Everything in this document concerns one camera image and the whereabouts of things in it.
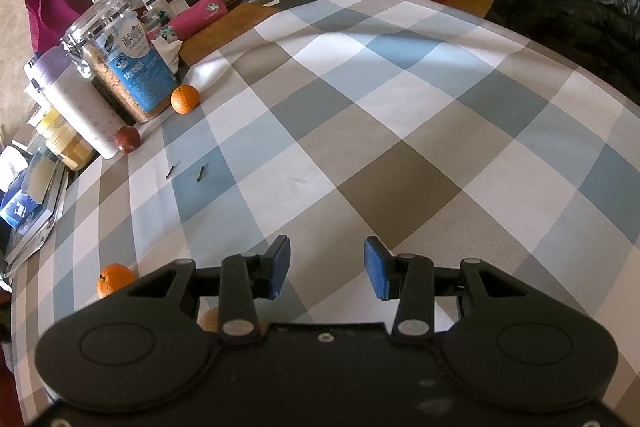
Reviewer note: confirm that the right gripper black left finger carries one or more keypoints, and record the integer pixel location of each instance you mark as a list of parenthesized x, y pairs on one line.
[(244, 279)]

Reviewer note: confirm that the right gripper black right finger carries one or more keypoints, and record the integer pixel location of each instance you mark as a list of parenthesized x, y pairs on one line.
[(407, 278)]

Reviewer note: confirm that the reddish plum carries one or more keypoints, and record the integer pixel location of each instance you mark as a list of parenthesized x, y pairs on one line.
[(209, 320)]

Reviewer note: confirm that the small dark screw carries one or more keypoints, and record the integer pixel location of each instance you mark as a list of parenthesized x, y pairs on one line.
[(171, 171), (201, 173)]

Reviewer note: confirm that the middle orange mandarin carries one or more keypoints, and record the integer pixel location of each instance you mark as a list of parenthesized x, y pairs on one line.
[(112, 278)]

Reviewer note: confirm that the checkered tablecloth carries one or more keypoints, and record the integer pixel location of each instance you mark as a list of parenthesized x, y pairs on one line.
[(440, 133)]

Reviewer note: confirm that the far dark plum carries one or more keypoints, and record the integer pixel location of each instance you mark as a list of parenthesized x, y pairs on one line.
[(127, 139)]

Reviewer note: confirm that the far small mandarin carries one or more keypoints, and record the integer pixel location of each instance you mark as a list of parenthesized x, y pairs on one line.
[(184, 99)]

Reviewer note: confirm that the stack of books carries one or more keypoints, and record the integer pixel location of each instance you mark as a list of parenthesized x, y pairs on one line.
[(30, 235)]

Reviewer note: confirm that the yellow lid glass jar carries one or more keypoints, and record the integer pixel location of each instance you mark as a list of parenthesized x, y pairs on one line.
[(64, 141)]

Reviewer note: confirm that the blue Tempo tissue box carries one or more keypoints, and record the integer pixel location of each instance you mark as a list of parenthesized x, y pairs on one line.
[(23, 198)]

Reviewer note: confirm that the wooden cutting board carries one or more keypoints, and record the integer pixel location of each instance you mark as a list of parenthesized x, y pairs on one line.
[(219, 33)]

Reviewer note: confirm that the clear cereal jar blue label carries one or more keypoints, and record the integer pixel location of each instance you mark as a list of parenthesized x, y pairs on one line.
[(112, 42)]

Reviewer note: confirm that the pink pencil case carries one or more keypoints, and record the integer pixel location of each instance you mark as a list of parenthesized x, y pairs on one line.
[(193, 20)]

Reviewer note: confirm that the white lilac thermos bottle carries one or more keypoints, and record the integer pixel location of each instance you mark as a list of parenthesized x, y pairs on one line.
[(74, 97)]

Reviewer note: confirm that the magenta paper bag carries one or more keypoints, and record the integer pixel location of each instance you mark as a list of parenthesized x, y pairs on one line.
[(49, 19)]

